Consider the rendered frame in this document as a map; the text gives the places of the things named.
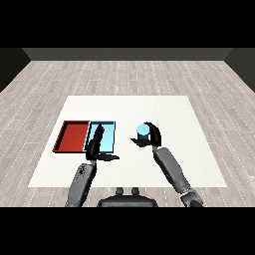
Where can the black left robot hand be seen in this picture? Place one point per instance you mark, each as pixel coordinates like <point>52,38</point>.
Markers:
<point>94,147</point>

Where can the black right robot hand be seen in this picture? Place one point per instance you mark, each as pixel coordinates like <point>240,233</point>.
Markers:
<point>153,135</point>

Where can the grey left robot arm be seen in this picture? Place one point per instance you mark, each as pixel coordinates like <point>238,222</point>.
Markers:
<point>80,183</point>

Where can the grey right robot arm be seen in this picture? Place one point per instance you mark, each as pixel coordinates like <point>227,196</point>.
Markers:
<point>175,174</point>

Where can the small blue can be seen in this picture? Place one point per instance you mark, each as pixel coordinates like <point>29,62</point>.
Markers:
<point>143,131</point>

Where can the light blue shallow open box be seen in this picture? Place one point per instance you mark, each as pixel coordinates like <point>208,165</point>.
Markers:
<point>108,136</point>

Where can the red shallow open box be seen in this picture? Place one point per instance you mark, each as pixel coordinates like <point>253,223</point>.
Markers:
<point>71,136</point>

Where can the dark grey robot body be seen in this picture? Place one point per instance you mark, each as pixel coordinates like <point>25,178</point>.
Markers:
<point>127,200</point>

